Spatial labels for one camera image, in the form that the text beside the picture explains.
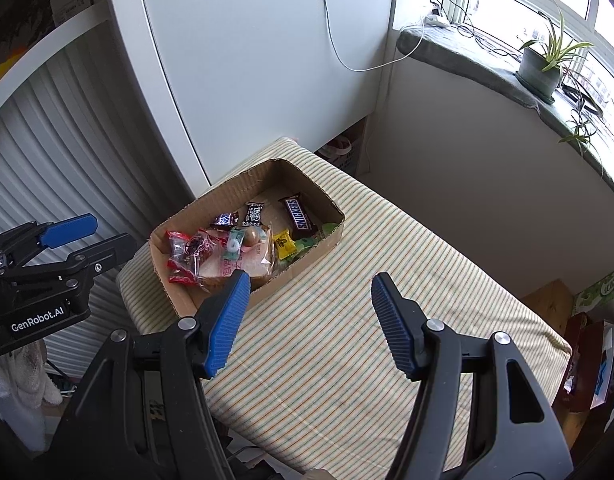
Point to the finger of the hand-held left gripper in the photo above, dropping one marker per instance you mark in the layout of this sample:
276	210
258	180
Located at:
69	230
107	252

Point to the red box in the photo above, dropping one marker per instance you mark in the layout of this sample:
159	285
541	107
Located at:
582	360

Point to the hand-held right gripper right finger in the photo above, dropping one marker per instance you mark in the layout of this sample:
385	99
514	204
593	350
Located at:
394	325

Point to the white fluffy cloth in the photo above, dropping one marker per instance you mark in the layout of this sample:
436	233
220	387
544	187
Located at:
17	385

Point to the clear red-ended candy packet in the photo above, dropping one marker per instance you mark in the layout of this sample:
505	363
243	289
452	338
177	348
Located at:
179	245
184	275

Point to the white power strip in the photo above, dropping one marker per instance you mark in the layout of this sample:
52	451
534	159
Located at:
437	21

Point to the striped tablecloth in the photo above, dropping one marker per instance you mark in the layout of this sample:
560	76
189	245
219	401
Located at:
387	240

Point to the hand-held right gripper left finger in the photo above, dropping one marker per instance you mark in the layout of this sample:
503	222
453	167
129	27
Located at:
229	320

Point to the green snack bag on floor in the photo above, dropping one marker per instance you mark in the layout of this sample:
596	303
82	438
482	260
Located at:
604	290

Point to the wooden stool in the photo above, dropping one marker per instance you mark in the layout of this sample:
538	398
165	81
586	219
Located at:
549	305

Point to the potted spider plant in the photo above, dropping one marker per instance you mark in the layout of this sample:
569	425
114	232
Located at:
537	70

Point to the round brown candy pink wrapper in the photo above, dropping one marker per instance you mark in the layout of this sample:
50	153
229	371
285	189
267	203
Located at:
252	236

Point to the small green clear candy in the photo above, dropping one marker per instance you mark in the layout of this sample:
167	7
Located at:
234	243

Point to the black patterned candy packet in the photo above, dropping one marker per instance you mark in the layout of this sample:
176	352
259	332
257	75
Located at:
253	213

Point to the white cabinet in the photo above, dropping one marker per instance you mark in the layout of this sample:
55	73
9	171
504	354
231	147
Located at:
237	60

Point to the green candy packet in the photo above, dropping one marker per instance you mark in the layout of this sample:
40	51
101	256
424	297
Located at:
307	246

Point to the white basket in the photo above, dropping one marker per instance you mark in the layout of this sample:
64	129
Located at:
339	152

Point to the brown chocolate bar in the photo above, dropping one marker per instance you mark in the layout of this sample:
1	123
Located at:
225	219
297	217

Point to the small white box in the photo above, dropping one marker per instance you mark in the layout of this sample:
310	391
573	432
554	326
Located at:
72	2

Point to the grey windowsill cloth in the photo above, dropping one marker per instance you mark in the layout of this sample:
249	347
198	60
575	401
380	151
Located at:
467	60

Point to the sliced bread packet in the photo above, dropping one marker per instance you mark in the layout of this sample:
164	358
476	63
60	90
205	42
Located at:
222	265

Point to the cardboard box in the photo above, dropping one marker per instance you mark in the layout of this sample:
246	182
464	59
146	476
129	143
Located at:
287	280

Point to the white ribbed roller door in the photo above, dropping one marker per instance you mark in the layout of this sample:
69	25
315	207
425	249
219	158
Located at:
62	160

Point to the yellow candy packet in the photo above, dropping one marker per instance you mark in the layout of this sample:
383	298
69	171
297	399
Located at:
283	243

